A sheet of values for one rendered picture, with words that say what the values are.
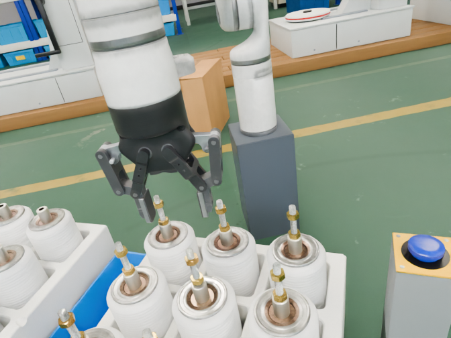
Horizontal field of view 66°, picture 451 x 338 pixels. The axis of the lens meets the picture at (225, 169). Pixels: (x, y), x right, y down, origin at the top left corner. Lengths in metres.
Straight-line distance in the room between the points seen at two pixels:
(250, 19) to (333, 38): 1.74
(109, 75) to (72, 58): 2.10
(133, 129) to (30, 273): 0.50
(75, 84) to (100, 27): 2.08
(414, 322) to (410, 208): 0.59
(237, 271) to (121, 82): 0.38
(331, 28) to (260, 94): 1.70
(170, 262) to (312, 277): 0.25
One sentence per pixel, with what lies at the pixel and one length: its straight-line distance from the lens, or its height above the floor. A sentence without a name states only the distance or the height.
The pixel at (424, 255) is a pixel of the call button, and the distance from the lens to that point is 0.49.
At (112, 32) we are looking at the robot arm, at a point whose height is 0.63.
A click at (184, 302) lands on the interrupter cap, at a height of 0.25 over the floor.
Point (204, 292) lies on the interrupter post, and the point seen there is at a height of 0.27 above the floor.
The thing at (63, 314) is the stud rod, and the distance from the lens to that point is 0.48.
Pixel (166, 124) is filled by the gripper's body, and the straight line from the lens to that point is 0.34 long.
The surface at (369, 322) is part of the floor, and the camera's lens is 0.82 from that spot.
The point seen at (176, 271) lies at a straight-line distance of 0.66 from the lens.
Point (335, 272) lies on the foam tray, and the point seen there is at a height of 0.18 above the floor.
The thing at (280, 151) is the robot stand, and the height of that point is 0.26.
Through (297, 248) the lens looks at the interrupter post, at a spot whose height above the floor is 0.26.
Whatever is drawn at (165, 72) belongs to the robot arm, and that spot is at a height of 0.59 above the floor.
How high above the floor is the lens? 0.66
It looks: 30 degrees down
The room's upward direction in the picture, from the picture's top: 10 degrees counter-clockwise
